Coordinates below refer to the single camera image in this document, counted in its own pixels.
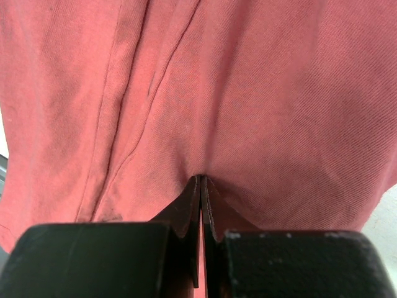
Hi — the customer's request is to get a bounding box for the salmon pink t shirt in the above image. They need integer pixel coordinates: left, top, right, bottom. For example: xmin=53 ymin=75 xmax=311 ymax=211
xmin=1 ymin=1 xmax=396 ymax=297

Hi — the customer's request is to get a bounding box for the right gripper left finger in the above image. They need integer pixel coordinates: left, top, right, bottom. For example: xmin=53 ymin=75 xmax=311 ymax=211
xmin=150 ymin=175 xmax=201 ymax=288

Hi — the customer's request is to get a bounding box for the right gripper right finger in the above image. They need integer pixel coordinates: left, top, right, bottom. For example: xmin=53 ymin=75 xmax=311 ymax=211
xmin=200 ymin=176 xmax=257 ymax=297

